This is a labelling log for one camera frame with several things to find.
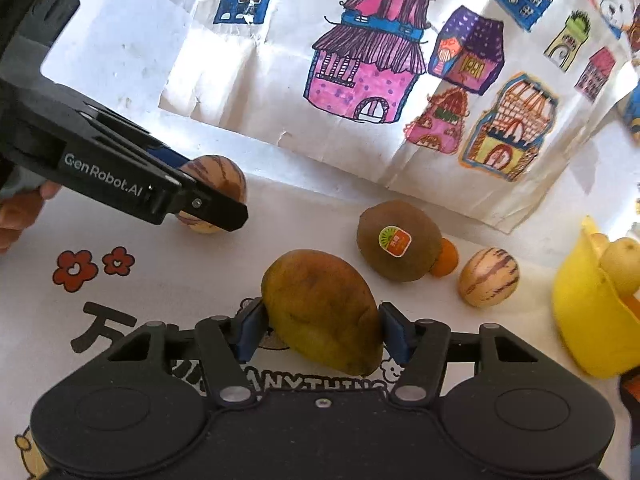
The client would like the yellow green mango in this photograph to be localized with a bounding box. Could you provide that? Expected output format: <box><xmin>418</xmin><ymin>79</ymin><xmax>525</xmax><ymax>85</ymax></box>
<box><xmin>261</xmin><ymin>250</ymin><xmax>385</xmax><ymax>376</ymax></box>

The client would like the yellow plastic bowl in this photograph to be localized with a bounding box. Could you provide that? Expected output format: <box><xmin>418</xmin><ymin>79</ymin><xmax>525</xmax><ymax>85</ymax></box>
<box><xmin>551</xmin><ymin>216</ymin><xmax>640</xmax><ymax>380</ymax></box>

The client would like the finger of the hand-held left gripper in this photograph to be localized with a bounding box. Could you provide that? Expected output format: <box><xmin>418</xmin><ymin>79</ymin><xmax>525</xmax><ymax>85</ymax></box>
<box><xmin>145</xmin><ymin>141</ymin><xmax>194</xmax><ymax>174</ymax></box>
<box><xmin>166</xmin><ymin>179</ymin><xmax>249</xmax><ymax>234</ymax></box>

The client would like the small orange kumquat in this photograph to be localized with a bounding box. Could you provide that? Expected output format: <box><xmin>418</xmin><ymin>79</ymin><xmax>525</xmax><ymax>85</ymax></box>
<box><xmin>429</xmin><ymin>237</ymin><xmax>460</xmax><ymax>278</ymax></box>

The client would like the small yellow fruit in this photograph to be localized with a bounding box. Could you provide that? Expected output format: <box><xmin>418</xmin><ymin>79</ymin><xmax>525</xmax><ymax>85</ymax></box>
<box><xmin>585</xmin><ymin>232</ymin><xmax>611</xmax><ymax>257</ymax></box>

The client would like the colourful houses paper drawing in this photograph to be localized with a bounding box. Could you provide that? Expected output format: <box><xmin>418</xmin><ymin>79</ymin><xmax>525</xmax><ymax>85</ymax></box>
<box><xmin>159</xmin><ymin>0</ymin><xmax>640</xmax><ymax>235</ymax></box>

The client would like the yellow pear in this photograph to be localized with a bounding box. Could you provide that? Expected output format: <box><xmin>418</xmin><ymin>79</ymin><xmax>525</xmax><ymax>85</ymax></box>
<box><xmin>598</xmin><ymin>237</ymin><xmax>640</xmax><ymax>296</ymax></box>

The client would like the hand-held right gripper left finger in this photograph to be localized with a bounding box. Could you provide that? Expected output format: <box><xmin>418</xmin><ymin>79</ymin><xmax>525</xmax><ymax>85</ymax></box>
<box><xmin>106</xmin><ymin>297</ymin><xmax>269</xmax><ymax>407</ymax></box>

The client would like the person's left hand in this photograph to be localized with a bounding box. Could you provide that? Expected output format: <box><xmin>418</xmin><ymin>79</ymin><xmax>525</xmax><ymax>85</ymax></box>
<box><xmin>0</xmin><ymin>181</ymin><xmax>62</xmax><ymax>254</ymax></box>

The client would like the striped pepino melon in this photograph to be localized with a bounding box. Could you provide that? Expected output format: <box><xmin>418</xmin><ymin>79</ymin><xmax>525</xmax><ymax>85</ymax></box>
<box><xmin>177</xmin><ymin>155</ymin><xmax>247</xmax><ymax>235</ymax></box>
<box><xmin>459</xmin><ymin>247</ymin><xmax>520</xmax><ymax>308</ymax></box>

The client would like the white printed table cloth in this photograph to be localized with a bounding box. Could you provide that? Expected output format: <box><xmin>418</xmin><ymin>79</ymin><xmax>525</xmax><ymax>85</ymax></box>
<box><xmin>0</xmin><ymin>167</ymin><xmax>640</xmax><ymax>480</ymax></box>

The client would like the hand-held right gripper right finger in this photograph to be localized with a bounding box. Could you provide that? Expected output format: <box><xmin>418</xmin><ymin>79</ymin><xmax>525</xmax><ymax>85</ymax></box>
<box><xmin>379</xmin><ymin>301</ymin><xmax>540</xmax><ymax>405</ymax></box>

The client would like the brown kiwi with sticker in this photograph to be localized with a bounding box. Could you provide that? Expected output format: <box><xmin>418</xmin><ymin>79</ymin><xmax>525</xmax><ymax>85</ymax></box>
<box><xmin>356</xmin><ymin>200</ymin><xmax>443</xmax><ymax>282</ymax></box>

